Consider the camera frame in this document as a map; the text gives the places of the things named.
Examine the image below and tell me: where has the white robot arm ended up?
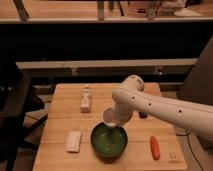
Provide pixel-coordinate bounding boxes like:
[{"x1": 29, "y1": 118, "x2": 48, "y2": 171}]
[{"x1": 112, "y1": 75, "x2": 213, "y2": 142}]

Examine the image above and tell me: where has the green ceramic bowl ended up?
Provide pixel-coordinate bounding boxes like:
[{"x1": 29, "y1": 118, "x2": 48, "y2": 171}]
[{"x1": 90, "y1": 122, "x2": 128, "y2": 159}]

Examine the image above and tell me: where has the white bottle lying flat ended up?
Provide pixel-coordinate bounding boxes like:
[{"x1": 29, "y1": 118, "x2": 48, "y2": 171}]
[{"x1": 80, "y1": 85, "x2": 91, "y2": 113}]

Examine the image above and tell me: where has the black remote control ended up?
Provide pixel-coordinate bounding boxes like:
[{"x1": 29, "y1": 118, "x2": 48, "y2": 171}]
[{"x1": 139, "y1": 112, "x2": 148, "y2": 119}]

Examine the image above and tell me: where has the white sponge block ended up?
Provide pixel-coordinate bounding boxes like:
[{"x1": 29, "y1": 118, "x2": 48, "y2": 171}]
[{"x1": 66, "y1": 131, "x2": 82, "y2": 153}]

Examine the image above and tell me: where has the orange carrot toy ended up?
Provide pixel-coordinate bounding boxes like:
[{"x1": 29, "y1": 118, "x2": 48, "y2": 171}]
[{"x1": 150, "y1": 136, "x2": 160, "y2": 160}]

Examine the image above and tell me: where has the black cable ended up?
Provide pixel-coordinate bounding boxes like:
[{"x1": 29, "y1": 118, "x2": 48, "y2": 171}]
[{"x1": 174, "y1": 129, "x2": 204, "y2": 171}]

